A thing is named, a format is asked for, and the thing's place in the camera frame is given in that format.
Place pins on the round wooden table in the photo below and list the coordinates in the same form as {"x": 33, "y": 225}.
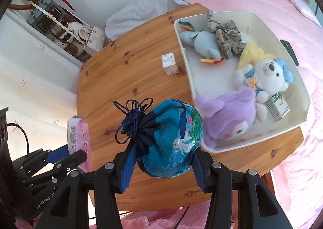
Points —
{"x": 302, "y": 168}

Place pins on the yellow plush toy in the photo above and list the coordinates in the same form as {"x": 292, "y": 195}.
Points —
{"x": 249, "y": 52}

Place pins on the green and white box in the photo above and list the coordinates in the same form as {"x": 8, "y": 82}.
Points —
{"x": 277, "y": 106}

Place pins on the blue rainbow pony plush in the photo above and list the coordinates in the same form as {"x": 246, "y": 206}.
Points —
{"x": 201, "y": 42}

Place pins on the black phone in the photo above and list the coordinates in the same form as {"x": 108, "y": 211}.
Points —
{"x": 289, "y": 51}

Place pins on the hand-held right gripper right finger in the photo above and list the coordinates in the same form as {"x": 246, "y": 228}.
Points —
{"x": 198, "y": 168}

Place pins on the white cloth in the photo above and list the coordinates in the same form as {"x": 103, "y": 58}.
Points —
{"x": 141, "y": 9}

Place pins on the fluffy white and brown bag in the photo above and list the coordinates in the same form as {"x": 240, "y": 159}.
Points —
{"x": 72, "y": 32}

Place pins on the white teddy bear blue bow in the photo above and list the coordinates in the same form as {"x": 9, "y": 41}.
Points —
{"x": 270, "y": 77}

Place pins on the purple plush toy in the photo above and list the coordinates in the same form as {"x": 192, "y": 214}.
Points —
{"x": 227, "y": 115}

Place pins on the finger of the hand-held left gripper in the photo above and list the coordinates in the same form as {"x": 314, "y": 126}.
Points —
{"x": 58, "y": 153}
{"x": 75, "y": 157}

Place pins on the plaid fabric bow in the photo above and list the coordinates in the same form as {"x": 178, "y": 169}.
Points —
{"x": 227, "y": 40}

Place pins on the blue and brown handbag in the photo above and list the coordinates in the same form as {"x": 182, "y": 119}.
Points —
{"x": 48, "y": 19}

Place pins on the small white cardboard box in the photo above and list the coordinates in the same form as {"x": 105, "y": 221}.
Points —
{"x": 170, "y": 64}

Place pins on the pink plastic packet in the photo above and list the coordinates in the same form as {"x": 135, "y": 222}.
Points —
{"x": 78, "y": 133}

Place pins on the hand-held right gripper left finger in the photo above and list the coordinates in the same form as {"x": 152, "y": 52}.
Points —
{"x": 128, "y": 161}

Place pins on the white plastic storage bin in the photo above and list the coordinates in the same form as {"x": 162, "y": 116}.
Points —
{"x": 214, "y": 80}

